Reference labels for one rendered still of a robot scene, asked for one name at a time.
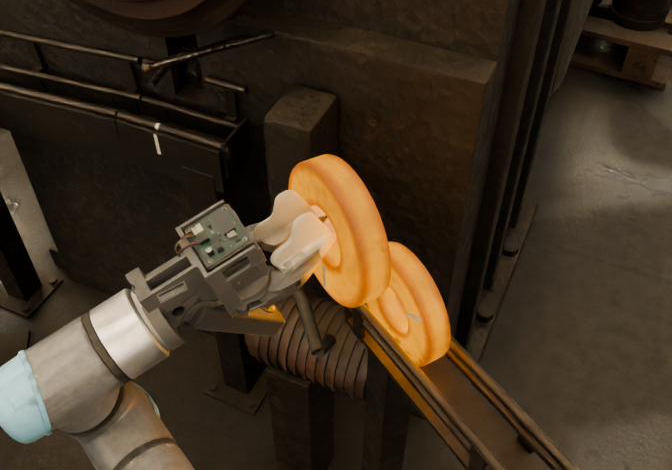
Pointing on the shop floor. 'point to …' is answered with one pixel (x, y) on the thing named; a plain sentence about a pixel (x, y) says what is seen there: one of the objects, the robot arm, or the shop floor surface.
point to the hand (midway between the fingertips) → (335, 218)
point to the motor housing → (308, 382)
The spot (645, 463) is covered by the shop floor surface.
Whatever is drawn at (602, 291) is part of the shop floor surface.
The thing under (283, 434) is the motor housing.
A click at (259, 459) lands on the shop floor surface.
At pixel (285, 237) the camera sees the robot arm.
